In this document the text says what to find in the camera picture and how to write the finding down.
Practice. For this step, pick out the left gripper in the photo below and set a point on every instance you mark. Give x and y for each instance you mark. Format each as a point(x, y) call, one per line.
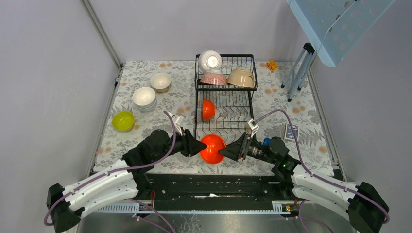
point(190, 145)

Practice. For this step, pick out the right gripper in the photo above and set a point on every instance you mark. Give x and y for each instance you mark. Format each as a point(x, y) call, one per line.
point(239, 149)

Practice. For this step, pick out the orange bowl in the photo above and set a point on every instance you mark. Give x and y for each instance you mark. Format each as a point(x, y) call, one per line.
point(214, 143)
point(208, 110)

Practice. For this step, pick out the white ribbed bowl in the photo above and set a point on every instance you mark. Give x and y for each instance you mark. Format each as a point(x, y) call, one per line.
point(147, 108)
point(144, 96)

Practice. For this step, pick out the cream floral bowl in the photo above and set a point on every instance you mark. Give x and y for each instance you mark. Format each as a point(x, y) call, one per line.
point(161, 82)

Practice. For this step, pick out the lime green bowl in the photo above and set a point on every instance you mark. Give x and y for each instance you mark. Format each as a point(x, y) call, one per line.
point(123, 121)

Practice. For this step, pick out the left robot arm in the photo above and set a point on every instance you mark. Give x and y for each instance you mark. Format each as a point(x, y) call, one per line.
point(125, 179)

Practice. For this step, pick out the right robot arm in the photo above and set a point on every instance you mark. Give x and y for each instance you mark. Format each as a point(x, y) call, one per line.
point(360, 204)

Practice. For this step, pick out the blue toy truck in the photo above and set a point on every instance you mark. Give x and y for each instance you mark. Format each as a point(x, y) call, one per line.
point(266, 141)

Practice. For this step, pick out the floral table mat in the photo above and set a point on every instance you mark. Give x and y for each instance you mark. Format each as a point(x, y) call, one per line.
point(270, 106)

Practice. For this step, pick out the blue playing card box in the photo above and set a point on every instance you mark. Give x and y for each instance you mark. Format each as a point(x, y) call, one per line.
point(291, 132)

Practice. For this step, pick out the pink patterned bowl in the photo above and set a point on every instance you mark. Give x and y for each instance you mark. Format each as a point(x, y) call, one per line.
point(214, 77)

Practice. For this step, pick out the beige bowl top tier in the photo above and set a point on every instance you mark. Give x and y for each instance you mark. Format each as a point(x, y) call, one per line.
point(241, 77)

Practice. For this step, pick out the white bowl top tier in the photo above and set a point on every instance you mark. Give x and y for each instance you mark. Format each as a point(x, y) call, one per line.
point(208, 60)

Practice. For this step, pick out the orange toy block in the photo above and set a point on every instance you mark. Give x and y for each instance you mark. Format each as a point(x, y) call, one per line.
point(272, 65)

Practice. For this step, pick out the light blue folding stool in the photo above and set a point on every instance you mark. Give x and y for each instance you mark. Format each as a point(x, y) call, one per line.
point(333, 27)

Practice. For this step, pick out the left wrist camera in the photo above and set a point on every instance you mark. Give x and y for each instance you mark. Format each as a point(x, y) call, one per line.
point(177, 120)

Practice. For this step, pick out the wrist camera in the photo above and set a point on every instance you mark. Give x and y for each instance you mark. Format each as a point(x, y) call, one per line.
point(253, 125)
point(177, 120)

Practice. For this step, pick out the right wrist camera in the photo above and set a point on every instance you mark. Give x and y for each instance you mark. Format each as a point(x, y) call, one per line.
point(253, 125)

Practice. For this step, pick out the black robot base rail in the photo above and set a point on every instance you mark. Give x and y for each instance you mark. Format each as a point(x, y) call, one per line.
point(213, 193)

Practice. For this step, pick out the black wire dish rack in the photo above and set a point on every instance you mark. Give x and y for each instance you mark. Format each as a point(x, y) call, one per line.
point(233, 103)

